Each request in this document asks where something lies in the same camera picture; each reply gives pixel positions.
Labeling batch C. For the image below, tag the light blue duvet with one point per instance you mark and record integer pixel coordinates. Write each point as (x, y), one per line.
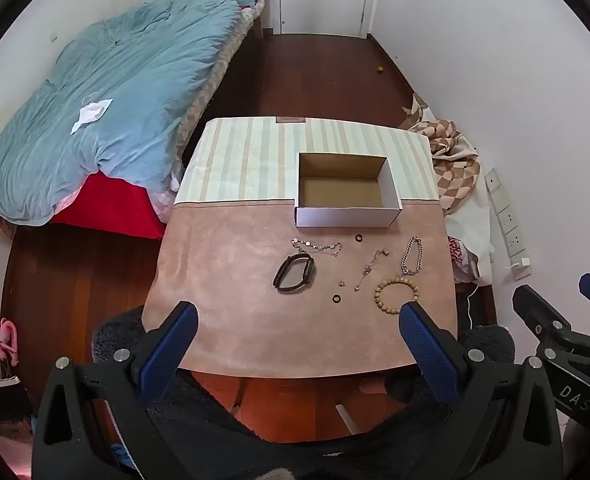
(100, 85)

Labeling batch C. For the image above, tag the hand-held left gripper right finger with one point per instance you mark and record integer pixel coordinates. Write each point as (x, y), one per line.
(427, 350)

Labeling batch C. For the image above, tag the red bed sheet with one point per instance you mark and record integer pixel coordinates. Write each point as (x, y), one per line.
(115, 210)

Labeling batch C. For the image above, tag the white cloth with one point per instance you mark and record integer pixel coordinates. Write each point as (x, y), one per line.
(470, 230)

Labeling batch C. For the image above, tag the white paper sheet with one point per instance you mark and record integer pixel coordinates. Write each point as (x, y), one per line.
(92, 112)

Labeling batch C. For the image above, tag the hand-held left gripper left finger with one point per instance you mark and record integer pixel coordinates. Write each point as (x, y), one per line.
(172, 345)

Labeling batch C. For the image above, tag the table with striped cloth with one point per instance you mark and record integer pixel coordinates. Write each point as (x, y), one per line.
(235, 285)

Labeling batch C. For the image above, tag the cardboard box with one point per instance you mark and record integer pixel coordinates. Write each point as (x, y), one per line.
(345, 216)

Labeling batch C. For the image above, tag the checkered mattress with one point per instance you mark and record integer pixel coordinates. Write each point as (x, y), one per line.
(200, 105)

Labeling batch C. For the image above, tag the white plug-in charger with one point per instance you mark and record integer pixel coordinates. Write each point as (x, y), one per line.
(521, 267)

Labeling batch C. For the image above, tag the brown checkered cloth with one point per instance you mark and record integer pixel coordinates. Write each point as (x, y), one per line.
(450, 175)

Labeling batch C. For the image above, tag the pink plastic object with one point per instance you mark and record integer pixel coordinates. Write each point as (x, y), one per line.
(6, 340)

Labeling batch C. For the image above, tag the red patterned cloth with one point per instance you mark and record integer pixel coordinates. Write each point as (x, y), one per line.
(457, 255)

